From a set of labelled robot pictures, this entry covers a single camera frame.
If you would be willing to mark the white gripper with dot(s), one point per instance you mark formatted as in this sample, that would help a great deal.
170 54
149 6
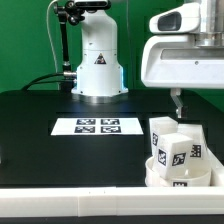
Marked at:
173 61

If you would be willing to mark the white marker sheet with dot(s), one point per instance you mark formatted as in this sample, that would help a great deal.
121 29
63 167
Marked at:
96 126

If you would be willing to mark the white L-shaped wall fixture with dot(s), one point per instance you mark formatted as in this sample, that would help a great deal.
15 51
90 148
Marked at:
112 201

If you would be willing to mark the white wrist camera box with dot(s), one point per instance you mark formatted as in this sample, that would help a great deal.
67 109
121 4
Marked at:
183 19

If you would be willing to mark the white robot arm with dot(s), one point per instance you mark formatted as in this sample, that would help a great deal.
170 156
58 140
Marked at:
99 75

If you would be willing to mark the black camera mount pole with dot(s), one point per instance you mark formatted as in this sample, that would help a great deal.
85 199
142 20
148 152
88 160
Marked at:
73 12

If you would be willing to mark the white round stool seat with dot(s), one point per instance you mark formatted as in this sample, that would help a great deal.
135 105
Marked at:
191 178

